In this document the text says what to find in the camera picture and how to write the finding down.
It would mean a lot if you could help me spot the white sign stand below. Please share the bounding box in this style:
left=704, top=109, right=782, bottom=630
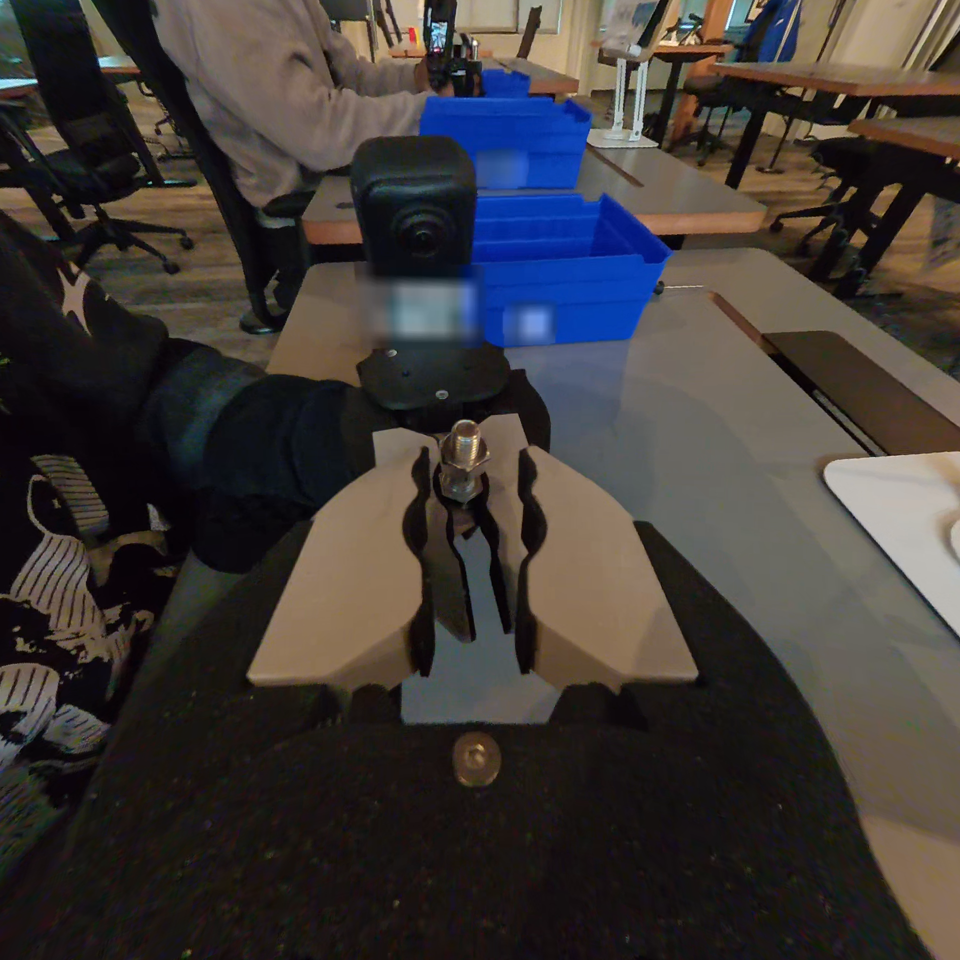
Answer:
left=587, top=0, right=680, bottom=151

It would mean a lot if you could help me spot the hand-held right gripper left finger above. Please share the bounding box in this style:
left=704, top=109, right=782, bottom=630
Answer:
left=246, top=444, right=442, bottom=690

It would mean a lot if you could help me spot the black desk pad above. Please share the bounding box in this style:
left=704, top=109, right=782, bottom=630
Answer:
left=761, top=330, right=960, bottom=459

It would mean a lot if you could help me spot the small wooden desk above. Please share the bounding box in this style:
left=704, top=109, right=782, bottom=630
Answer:
left=651, top=41, right=736, bottom=145

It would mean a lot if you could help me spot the person's left forearm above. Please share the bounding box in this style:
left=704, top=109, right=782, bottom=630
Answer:
left=0, top=213, right=260, bottom=526

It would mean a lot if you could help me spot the person's left hand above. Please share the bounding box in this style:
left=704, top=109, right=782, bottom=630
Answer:
left=196, top=373, right=376, bottom=575

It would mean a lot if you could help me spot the wooden top desk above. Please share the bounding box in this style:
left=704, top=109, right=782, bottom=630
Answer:
left=708, top=60, right=960, bottom=189
left=847, top=116, right=960, bottom=301

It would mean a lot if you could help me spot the black printed shirt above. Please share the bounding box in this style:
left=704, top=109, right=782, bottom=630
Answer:
left=0, top=442, right=189, bottom=886

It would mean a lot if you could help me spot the black office chair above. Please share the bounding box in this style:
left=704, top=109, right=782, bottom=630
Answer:
left=0, top=0, right=196, bottom=275
left=90, top=0, right=320, bottom=335
left=772, top=135, right=901, bottom=260

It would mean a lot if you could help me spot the white tray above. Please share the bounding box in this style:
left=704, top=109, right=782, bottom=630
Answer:
left=822, top=450, right=960, bottom=639

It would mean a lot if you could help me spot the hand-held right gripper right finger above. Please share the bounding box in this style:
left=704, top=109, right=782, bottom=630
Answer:
left=514, top=444, right=700, bottom=693

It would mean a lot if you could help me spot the wooden pillar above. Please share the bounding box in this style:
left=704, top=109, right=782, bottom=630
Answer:
left=667, top=0, right=735, bottom=144

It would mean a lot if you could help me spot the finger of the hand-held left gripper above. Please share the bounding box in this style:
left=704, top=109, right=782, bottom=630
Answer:
left=477, top=411, right=531, bottom=635
left=372, top=429, right=478, bottom=644

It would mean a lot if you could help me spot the blue jacket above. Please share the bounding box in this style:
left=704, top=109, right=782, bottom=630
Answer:
left=738, top=0, right=804, bottom=65

